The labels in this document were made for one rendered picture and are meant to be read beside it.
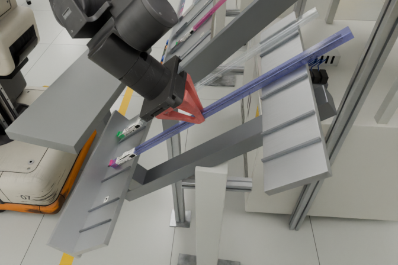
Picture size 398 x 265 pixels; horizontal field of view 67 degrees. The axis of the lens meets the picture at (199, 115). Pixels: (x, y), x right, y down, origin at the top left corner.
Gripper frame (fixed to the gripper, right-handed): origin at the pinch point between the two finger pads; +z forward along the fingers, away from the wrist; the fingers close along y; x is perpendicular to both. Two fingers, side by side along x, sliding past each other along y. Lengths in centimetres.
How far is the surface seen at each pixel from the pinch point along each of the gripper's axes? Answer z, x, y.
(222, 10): 41, 31, 130
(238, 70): 60, 35, 95
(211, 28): 6.7, 5.1, 40.4
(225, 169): 10.5, 2.9, -4.2
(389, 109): 55, -21, 28
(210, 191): 13.4, 9.0, -5.5
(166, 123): 14.0, 28.5, 22.9
